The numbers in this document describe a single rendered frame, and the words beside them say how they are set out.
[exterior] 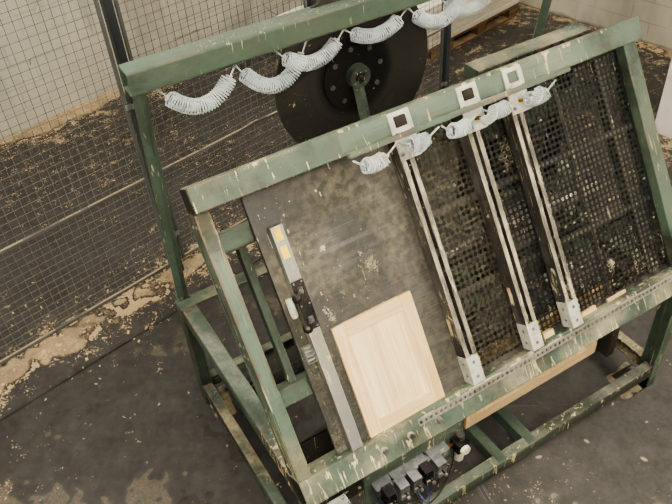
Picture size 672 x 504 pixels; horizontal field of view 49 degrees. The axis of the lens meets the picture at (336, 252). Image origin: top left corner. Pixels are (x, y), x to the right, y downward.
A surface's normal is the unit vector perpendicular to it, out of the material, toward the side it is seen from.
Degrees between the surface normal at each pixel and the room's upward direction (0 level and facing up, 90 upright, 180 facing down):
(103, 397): 0
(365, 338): 58
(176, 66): 90
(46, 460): 0
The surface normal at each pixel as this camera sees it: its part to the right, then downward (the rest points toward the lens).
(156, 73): 0.52, 0.54
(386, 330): 0.41, 0.06
